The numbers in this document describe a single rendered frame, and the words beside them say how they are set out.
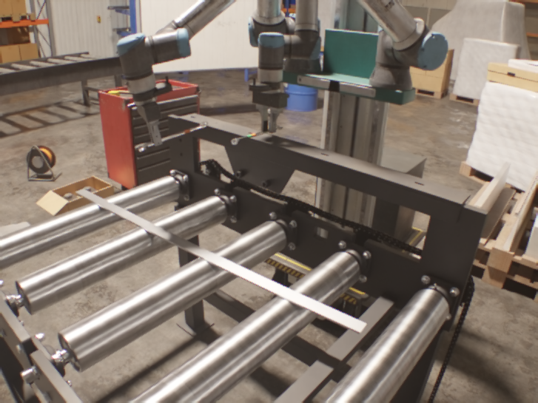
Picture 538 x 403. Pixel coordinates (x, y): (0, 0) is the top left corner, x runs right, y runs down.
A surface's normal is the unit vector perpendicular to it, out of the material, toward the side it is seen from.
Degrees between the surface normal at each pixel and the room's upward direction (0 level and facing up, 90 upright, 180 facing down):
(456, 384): 0
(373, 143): 90
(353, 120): 90
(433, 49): 93
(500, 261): 90
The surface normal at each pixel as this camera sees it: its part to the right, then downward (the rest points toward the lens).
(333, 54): -0.61, 0.33
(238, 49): 0.44, 0.42
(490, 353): 0.04, -0.89
